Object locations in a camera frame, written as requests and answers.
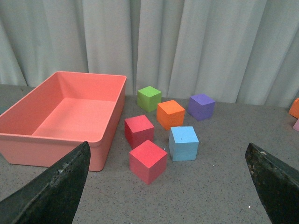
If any purple foam cube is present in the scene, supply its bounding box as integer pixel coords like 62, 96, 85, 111
187, 94, 215, 121

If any pink plastic bin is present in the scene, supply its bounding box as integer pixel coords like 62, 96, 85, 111
0, 71, 127, 171

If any orange foam cube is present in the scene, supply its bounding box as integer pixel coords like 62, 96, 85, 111
157, 100, 185, 131
289, 98, 299, 119

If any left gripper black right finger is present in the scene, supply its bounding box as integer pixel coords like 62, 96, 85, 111
245, 143, 299, 224

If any dark red foam cube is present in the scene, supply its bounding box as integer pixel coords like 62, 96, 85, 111
124, 115, 155, 149

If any grey-white curtain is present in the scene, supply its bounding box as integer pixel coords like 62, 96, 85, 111
0, 0, 299, 107

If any green foam cube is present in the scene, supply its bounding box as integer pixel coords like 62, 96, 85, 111
137, 86, 162, 112

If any pink foam cube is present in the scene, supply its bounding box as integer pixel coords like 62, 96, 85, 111
292, 119, 299, 131

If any light blue foam cube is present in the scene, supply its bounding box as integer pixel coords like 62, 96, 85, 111
169, 126, 199, 161

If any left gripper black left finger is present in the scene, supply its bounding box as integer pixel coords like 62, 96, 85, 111
0, 141, 91, 224

